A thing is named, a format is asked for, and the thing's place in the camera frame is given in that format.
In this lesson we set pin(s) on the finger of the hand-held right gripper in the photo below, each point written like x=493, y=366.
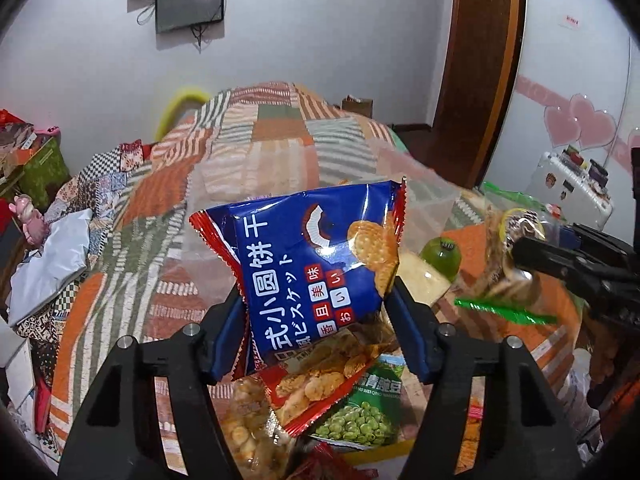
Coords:
x=567, y=234
x=600, y=290

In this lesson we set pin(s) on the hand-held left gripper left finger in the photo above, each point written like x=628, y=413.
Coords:
x=227, y=330

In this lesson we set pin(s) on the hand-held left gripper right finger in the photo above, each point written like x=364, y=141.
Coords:
x=405, y=320

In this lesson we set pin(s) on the clear packet of brown snacks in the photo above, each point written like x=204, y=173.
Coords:
x=500, y=260

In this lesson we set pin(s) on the blue biscuit packet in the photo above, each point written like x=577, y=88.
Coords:
x=300, y=270

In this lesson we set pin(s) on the green pea packet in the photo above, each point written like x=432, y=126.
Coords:
x=365, y=420

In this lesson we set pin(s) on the clear plastic bin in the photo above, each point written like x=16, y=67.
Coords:
x=215, y=170

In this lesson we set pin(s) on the pale cracker packet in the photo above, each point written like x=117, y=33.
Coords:
x=417, y=277

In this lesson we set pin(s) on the green bottle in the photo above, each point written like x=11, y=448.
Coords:
x=440, y=257

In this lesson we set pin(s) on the red cracker packet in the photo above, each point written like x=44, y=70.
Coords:
x=310, y=385

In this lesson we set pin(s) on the clear bag of yellow puffs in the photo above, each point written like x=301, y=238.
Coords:
x=245, y=430

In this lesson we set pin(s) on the red snack packet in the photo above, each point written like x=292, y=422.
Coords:
x=327, y=465

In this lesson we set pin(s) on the striped patchwork blanket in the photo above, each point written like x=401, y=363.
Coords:
x=280, y=160

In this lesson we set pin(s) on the grey cloth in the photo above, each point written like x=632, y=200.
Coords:
x=50, y=270

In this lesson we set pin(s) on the brown wooden door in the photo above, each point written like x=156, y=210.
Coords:
x=480, y=60

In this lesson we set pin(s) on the checkered patchwork quilt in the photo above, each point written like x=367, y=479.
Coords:
x=100, y=180

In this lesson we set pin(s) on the white box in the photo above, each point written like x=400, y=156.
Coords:
x=17, y=370

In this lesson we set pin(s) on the cardboard box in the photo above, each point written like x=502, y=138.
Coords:
x=360, y=107

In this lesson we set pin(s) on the pink toy figure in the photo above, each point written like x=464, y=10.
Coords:
x=30, y=220

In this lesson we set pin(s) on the yellow foam tube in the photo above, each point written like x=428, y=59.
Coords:
x=172, y=107

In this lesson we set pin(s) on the green box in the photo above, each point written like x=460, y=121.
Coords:
x=45, y=170

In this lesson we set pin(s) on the red patterned gift bag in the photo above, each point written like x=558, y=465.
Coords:
x=12, y=130

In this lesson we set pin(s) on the small black monitor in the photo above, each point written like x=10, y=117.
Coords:
x=190, y=5

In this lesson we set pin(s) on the pink heart wall sticker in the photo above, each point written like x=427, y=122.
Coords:
x=595, y=122
x=560, y=127

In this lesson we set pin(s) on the pink ribbon wall sticker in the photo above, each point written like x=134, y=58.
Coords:
x=535, y=89

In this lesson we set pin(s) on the white wall notice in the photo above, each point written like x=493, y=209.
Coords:
x=571, y=20

